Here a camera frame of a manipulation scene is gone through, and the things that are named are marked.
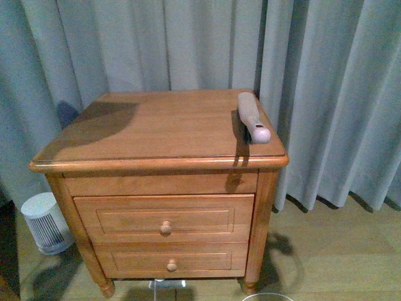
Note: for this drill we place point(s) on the beige hand brush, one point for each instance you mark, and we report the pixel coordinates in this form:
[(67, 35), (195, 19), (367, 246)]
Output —
[(255, 131)]

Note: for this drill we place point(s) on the wooden nightstand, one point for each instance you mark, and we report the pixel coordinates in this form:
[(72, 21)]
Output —
[(163, 144)]

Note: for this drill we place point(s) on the upper wooden drawer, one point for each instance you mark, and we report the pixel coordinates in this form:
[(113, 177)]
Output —
[(167, 219)]

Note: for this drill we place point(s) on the wooden drawer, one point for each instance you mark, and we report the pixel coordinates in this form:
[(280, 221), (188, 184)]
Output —
[(172, 260), (167, 219)]

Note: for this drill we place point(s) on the lower wooden drawer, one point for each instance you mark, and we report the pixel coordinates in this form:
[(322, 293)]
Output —
[(172, 260)]

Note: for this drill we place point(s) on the light blue curtain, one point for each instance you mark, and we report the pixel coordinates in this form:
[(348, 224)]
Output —
[(327, 73)]

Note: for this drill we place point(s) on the round bin rim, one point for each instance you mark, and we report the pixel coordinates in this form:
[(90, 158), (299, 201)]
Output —
[(265, 297)]

